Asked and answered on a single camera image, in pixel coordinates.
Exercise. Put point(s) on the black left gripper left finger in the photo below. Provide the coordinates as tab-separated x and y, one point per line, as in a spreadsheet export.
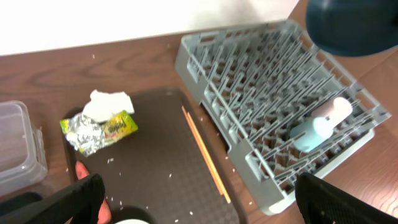
63	206

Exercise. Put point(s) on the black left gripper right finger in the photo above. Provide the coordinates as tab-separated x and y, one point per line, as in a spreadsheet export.
321	202

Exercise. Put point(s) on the light blue plastic cup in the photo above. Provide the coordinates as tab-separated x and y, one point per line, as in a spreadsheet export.
310	134

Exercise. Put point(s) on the pink plastic cup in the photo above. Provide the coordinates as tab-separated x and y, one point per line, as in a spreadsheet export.
334	110

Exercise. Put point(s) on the dark blue plate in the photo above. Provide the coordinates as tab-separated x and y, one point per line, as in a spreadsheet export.
352	28

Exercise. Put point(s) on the grey dishwasher rack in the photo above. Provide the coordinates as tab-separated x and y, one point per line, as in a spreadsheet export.
257	83

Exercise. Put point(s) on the orange carrot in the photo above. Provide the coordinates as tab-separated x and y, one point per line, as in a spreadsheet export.
96	209

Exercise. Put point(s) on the light blue rice bowl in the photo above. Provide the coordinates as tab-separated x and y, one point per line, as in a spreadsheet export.
132	221

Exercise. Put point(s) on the black tray bin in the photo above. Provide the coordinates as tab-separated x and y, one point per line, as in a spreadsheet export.
18	202

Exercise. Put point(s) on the crumpled aluminium foil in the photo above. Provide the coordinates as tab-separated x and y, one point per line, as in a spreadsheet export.
83	133

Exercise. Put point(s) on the clear plastic bin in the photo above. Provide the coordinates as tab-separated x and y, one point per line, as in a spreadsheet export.
23	161

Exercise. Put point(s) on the yellow green snack wrapper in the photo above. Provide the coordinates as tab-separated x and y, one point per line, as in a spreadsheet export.
118	127

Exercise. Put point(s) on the brown serving tray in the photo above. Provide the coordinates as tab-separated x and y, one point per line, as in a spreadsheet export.
158	173

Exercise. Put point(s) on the crumpled white tissue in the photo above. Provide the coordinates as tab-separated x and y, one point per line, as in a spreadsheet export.
103	106

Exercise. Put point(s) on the left wooden chopstick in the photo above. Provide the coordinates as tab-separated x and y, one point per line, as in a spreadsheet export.
199	146

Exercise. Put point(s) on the wooden chopstick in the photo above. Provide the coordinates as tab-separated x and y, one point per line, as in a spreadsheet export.
199	146
208	161

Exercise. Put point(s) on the right wooden chopstick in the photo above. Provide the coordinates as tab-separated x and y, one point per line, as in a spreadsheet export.
208	161

